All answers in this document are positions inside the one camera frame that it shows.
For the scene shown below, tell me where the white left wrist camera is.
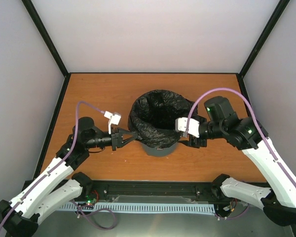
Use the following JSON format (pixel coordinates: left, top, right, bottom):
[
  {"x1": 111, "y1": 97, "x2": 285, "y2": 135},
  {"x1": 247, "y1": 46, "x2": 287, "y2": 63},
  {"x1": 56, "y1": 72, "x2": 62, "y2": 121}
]
[{"x1": 104, "y1": 111, "x2": 121, "y2": 134}]

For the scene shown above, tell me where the light blue slotted cable duct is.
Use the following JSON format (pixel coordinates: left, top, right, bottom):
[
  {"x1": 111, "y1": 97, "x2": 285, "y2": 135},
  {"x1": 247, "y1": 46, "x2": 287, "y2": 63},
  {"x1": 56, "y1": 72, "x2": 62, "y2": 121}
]
[{"x1": 59, "y1": 201, "x2": 216, "y2": 215}]

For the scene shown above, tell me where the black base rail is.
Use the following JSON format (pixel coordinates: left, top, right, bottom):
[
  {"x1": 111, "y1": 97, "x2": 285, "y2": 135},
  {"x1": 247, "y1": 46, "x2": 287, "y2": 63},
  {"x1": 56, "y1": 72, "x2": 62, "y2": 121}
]
[{"x1": 23, "y1": 179, "x2": 287, "y2": 203}]

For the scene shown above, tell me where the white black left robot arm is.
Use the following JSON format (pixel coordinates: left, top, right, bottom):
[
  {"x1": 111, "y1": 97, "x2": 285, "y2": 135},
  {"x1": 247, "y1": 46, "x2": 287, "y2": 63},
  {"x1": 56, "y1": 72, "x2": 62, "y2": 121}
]
[{"x1": 0, "y1": 117, "x2": 138, "y2": 237}]

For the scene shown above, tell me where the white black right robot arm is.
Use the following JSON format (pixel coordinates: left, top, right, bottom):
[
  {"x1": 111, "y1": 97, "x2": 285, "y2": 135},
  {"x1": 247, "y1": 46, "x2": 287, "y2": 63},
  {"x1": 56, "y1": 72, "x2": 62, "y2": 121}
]
[{"x1": 175, "y1": 96, "x2": 296, "y2": 226}]

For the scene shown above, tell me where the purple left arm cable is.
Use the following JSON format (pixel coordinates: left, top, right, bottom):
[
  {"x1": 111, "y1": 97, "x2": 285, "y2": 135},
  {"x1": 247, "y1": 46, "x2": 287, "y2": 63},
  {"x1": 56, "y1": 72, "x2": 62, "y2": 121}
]
[{"x1": 0, "y1": 101, "x2": 106, "y2": 237}]

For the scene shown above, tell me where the black left rear frame post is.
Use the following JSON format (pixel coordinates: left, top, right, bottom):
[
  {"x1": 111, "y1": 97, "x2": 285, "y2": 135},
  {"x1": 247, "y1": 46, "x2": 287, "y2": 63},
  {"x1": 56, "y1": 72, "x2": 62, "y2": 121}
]
[{"x1": 21, "y1": 0, "x2": 69, "y2": 77}]

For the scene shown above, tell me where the metal base plate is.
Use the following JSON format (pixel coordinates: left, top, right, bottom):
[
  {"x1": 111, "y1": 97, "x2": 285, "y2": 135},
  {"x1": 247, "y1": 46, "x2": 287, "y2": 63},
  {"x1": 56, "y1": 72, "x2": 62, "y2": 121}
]
[{"x1": 34, "y1": 202, "x2": 296, "y2": 237}]

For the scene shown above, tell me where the teal plastic trash bin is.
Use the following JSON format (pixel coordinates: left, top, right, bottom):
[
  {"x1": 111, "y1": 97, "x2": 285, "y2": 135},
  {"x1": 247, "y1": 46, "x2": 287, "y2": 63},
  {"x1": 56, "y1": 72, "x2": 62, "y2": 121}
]
[{"x1": 141, "y1": 142, "x2": 178, "y2": 157}]

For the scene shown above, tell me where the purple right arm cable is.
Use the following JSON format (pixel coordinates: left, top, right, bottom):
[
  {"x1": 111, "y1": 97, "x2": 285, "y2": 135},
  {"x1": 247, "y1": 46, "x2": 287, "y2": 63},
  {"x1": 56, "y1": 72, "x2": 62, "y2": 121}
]
[{"x1": 186, "y1": 87, "x2": 296, "y2": 200}]

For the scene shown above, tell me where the black frame post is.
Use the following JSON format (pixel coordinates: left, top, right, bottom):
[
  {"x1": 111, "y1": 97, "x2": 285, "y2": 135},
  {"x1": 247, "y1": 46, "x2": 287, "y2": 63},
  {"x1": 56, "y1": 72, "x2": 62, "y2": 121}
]
[
  {"x1": 21, "y1": 0, "x2": 69, "y2": 77},
  {"x1": 239, "y1": 0, "x2": 291, "y2": 76}
]

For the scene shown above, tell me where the black plastic trash bag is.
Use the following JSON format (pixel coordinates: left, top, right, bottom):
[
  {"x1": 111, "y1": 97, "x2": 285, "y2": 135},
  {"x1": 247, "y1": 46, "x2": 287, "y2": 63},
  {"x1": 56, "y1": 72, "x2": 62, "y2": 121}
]
[{"x1": 128, "y1": 90, "x2": 194, "y2": 149}]

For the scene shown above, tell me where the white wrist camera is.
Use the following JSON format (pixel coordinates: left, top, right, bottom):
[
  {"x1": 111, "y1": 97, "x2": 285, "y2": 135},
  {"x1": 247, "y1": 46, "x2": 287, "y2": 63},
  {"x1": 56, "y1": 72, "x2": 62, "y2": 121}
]
[
  {"x1": 175, "y1": 117, "x2": 200, "y2": 138},
  {"x1": 104, "y1": 111, "x2": 121, "y2": 134}
]

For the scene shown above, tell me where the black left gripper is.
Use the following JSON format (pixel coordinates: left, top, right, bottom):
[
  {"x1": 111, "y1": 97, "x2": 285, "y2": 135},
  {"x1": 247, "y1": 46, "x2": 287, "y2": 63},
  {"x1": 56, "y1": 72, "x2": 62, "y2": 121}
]
[{"x1": 86, "y1": 127, "x2": 138, "y2": 151}]

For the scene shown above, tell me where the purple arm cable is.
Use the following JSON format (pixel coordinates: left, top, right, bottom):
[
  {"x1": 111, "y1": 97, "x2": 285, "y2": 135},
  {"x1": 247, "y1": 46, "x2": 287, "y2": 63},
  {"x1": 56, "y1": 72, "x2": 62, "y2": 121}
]
[
  {"x1": 0, "y1": 101, "x2": 106, "y2": 237},
  {"x1": 186, "y1": 87, "x2": 296, "y2": 200}
]

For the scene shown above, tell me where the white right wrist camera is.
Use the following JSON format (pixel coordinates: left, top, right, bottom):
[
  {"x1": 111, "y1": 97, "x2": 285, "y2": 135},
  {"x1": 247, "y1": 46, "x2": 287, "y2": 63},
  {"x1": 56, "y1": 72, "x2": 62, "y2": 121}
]
[{"x1": 175, "y1": 117, "x2": 200, "y2": 138}]

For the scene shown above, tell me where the black right rear frame post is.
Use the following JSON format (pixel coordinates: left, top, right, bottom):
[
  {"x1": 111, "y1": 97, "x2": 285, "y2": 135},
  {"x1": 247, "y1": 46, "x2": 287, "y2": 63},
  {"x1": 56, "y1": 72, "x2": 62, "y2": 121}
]
[{"x1": 239, "y1": 0, "x2": 291, "y2": 76}]

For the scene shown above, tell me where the small green-lit circuit board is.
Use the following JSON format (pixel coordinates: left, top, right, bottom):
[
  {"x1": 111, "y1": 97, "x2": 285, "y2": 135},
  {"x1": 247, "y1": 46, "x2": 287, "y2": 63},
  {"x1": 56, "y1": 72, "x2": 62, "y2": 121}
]
[{"x1": 86, "y1": 194, "x2": 99, "y2": 205}]

